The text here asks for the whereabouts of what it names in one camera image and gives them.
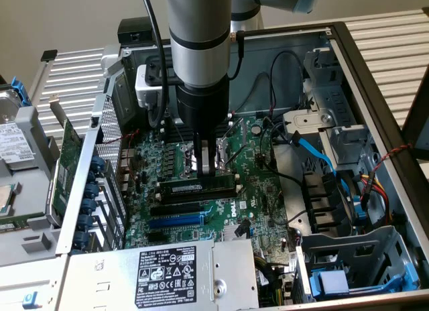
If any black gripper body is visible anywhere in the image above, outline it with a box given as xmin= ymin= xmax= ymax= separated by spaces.
xmin=176 ymin=78 xmax=231 ymax=135

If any black RAM slot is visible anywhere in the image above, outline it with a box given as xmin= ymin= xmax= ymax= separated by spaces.
xmin=156 ymin=190 xmax=243 ymax=206
xmin=164 ymin=131 xmax=198 ymax=143
xmin=164 ymin=126 xmax=190 ymax=139
xmin=155 ymin=188 xmax=243 ymax=202

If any metal CPU socket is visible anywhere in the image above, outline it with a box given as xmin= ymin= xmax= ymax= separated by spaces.
xmin=180 ymin=136 xmax=234 ymax=178

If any thin metal locking lever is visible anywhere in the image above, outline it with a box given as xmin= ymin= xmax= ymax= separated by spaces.
xmin=225 ymin=145 xmax=249 ymax=167

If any green Dell motherboard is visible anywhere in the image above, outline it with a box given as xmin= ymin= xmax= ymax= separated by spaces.
xmin=120 ymin=115 xmax=294 ymax=261

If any long black expansion slot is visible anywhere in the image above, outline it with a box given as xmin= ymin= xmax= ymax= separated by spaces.
xmin=149 ymin=201 xmax=202 ymax=217

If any blue expansion slot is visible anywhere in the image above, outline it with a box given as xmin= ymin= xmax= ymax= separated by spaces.
xmin=148 ymin=212 xmax=206 ymax=229

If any silver chipset heatsink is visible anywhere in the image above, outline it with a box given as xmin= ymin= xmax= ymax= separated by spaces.
xmin=221 ymin=223 xmax=254 ymax=243

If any grey metal PC case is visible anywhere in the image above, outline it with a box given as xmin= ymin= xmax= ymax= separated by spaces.
xmin=55 ymin=21 xmax=429 ymax=311

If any black box behind case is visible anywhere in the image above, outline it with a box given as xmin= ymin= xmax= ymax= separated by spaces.
xmin=117 ymin=17 xmax=158 ymax=46

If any blue card retention clip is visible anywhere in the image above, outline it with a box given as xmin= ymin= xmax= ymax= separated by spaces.
xmin=78 ymin=214 xmax=95 ymax=231
xmin=83 ymin=182 xmax=101 ymax=200
xmin=73 ymin=231 xmax=90 ymax=249
xmin=81 ymin=198 xmax=98 ymax=216
xmin=89 ymin=155 xmax=107 ymax=174

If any black fan shroud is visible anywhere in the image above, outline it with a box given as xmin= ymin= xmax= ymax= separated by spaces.
xmin=301 ymin=170 xmax=355 ymax=235

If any green graphics card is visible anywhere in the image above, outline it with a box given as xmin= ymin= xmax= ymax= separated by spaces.
xmin=45 ymin=95 xmax=83 ymax=230

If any silver power supply unit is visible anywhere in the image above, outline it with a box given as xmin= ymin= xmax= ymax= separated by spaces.
xmin=56 ymin=239 xmax=261 ymax=311

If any grey metal disk bay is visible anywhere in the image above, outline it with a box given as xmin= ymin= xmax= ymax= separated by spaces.
xmin=296 ymin=225 xmax=422 ymax=304

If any blue disk tray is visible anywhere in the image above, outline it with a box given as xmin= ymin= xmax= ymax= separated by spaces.
xmin=310 ymin=262 xmax=420 ymax=300

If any grey parts rack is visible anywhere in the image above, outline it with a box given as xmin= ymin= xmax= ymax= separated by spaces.
xmin=0 ymin=105 xmax=63 ymax=268

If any silver hard disk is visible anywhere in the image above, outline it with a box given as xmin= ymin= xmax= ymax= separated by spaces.
xmin=0 ymin=91 xmax=36 ymax=171

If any silver CPU chip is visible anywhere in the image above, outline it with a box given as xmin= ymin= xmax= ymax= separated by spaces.
xmin=0 ymin=183 xmax=23 ymax=221

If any small blue latch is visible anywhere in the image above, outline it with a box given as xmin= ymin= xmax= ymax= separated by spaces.
xmin=21 ymin=290 xmax=39 ymax=309

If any thick black camera cable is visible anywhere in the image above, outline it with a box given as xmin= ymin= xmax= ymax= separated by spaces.
xmin=139 ymin=0 xmax=170 ymax=129

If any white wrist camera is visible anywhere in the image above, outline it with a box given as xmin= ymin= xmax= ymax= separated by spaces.
xmin=134 ymin=64 xmax=168 ymax=109

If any black camera bracket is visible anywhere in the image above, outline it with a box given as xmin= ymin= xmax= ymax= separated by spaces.
xmin=145 ymin=54 xmax=178 ymax=88

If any black looped wire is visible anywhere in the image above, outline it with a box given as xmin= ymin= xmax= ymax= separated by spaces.
xmin=269 ymin=50 xmax=308 ymax=119

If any black gripper cable with plug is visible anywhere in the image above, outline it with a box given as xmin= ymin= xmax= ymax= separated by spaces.
xmin=230 ymin=29 xmax=246 ymax=80

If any thin red wire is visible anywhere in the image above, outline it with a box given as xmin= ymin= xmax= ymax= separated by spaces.
xmin=100 ymin=129 xmax=141 ymax=145

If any blue SATA wire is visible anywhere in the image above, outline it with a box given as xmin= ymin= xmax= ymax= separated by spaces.
xmin=291 ymin=129 xmax=338 ymax=176

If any silver metal bracket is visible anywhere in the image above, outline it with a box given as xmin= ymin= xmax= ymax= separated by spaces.
xmin=282 ymin=109 xmax=336 ymax=131

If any red yellow power wire bundle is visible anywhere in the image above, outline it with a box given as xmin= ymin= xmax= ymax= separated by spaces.
xmin=358 ymin=172 xmax=395 ymax=227

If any blue disk bracket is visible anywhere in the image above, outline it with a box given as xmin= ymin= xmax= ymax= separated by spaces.
xmin=10 ymin=76 xmax=33 ymax=107

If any red black twisted wire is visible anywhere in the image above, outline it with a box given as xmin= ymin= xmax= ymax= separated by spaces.
xmin=360 ymin=142 xmax=415 ymax=198

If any dark brown post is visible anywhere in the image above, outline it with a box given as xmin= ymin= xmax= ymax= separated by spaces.
xmin=401 ymin=64 xmax=429 ymax=161

